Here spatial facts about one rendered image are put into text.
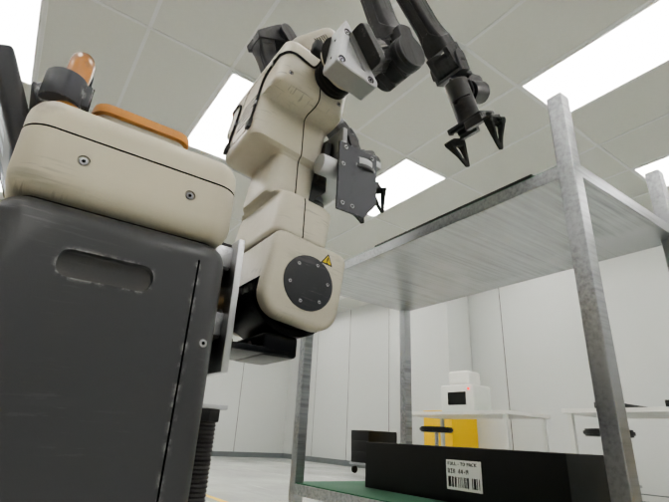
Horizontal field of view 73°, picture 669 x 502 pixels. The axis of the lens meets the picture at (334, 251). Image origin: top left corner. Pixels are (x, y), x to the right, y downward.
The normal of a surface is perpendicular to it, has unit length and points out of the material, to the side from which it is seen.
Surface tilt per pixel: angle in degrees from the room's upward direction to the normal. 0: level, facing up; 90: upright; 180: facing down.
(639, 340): 90
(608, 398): 90
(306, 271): 89
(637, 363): 90
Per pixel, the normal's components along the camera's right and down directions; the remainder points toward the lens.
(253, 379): 0.58, -0.29
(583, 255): -0.81, -0.26
